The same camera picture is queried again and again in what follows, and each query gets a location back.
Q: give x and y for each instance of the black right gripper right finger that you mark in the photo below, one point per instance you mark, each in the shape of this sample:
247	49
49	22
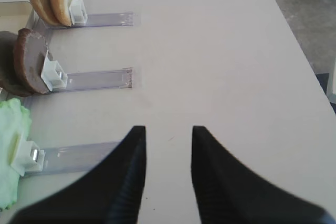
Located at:
229	192

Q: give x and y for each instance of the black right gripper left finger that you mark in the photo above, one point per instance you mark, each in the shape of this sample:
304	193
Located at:
110	193

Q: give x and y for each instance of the white lettuce pusher block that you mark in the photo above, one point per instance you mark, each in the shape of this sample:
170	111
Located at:
28	157

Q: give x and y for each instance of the green lettuce in holder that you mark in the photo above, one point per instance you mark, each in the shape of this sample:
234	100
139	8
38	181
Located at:
15	122

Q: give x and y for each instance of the front brown meat patty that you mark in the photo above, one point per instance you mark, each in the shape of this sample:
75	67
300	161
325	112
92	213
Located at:
9	80

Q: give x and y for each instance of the brown meat patty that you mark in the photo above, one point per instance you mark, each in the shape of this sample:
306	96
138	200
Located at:
9	80
29	54

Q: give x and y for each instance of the rear brown meat patty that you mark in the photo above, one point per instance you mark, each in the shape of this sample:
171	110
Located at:
29	54

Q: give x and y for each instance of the white bread pusher block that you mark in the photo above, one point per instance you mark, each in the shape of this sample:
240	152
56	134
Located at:
77	11

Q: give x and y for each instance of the white patty pusher block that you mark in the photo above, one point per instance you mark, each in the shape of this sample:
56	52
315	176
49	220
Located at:
53	74

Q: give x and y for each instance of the clear right acrylic rack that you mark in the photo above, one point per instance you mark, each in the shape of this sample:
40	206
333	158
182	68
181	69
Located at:
80	158

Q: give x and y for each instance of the white rectangular tray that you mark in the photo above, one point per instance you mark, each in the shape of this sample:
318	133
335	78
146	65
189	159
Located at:
18	13

